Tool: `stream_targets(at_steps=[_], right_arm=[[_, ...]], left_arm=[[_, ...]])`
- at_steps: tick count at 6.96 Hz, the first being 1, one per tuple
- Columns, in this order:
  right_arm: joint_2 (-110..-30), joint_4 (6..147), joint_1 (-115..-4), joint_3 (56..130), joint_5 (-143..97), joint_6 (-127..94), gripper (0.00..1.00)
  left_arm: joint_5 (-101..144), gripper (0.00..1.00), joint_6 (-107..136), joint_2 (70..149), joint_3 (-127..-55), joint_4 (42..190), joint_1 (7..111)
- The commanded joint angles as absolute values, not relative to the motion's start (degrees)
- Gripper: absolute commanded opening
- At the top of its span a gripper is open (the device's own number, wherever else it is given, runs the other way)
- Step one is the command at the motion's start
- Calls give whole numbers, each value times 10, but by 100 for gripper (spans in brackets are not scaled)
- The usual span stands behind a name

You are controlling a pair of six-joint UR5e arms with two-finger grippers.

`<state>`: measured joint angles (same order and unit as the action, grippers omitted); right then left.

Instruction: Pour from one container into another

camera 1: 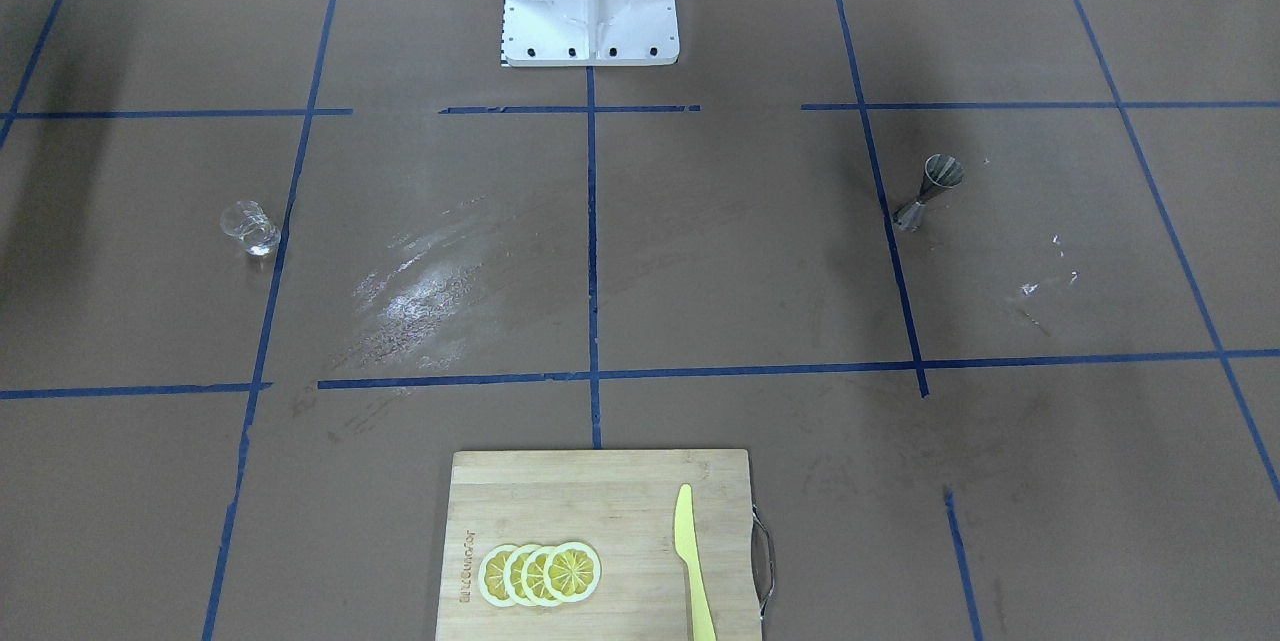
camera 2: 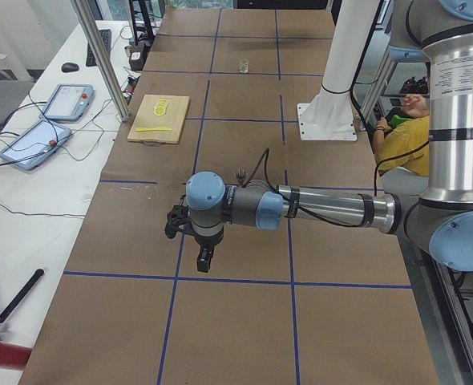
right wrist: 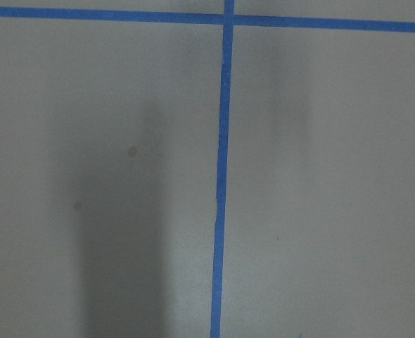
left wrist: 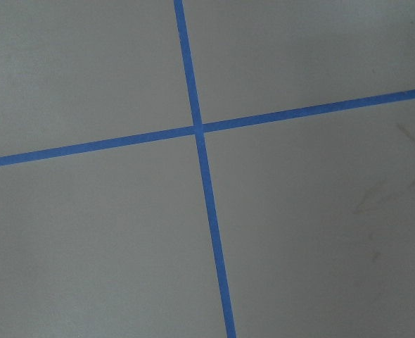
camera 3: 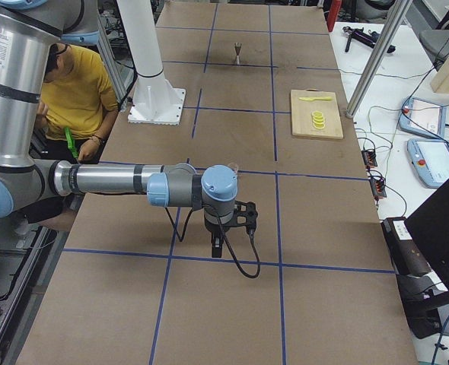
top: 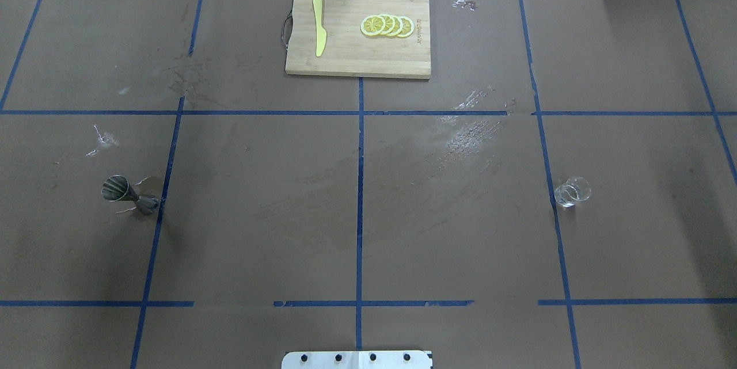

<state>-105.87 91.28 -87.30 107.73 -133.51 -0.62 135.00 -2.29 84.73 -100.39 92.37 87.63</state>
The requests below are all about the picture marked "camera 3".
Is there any yellow plastic knife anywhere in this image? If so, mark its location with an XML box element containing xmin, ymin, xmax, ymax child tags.
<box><xmin>298</xmin><ymin>96</ymin><xmax>333</xmax><ymax>102</ymax></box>

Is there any wooden cutting board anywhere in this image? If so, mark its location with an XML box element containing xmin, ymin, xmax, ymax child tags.
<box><xmin>290</xmin><ymin>90</ymin><xmax>343</xmax><ymax>140</ymax></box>

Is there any small glass measuring beaker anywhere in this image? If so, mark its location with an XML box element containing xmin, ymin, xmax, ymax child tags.
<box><xmin>228</xmin><ymin>163</ymin><xmax>239</xmax><ymax>173</ymax></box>

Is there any person in yellow shirt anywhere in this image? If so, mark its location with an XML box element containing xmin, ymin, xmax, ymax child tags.
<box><xmin>18</xmin><ymin>42</ymin><xmax>119</xmax><ymax>233</ymax></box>

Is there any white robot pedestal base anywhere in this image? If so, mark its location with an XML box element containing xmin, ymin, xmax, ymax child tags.
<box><xmin>117</xmin><ymin>0</ymin><xmax>186</xmax><ymax>125</ymax></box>

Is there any lower teach pendant tablet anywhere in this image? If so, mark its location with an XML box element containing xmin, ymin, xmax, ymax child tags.
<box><xmin>407</xmin><ymin>138</ymin><xmax>449</xmax><ymax>189</ymax></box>

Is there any aluminium frame post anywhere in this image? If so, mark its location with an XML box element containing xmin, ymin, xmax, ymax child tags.
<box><xmin>346</xmin><ymin>0</ymin><xmax>412</xmax><ymax>119</ymax></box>

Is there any black handheld tool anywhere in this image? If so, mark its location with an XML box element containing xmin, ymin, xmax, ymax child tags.
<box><xmin>342</xmin><ymin>26</ymin><xmax>381</xmax><ymax>52</ymax></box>

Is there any teach pendant tablet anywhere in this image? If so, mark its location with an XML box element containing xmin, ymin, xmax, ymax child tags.
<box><xmin>407</xmin><ymin>138</ymin><xmax>449</xmax><ymax>189</ymax></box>
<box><xmin>399</xmin><ymin>97</ymin><xmax>447</xmax><ymax>138</ymax></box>

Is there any black computer monitor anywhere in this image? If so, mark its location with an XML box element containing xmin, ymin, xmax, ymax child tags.
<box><xmin>405</xmin><ymin>179</ymin><xmax>449</xmax><ymax>290</ymax></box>

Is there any upper teach pendant tablet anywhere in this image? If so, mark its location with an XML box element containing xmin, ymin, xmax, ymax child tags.
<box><xmin>399</xmin><ymin>97</ymin><xmax>447</xmax><ymax>138</ymax></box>

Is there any green plastic tool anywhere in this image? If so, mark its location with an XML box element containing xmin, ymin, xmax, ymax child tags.
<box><xmin>64</xmin><ymin>126</ymin><xmax>79</xmax><ymax>159</ymax></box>

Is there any black box with label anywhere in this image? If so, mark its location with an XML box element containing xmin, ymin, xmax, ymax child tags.
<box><xmin>381</xmin><ymin>217</ymin><xmax>431</xmax><ymax>278</ymax></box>

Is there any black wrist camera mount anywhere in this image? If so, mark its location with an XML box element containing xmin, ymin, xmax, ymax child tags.
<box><xmin>228</xmin><ymin>201</ymin><xmax>258</xmax><ymax>234</ymax></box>

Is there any steel jigger cup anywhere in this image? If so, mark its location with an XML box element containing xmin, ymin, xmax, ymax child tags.
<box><xmin>234</xmin><ymin>42</ymin><xmax>242</xmax><ymax>65</ymax></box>

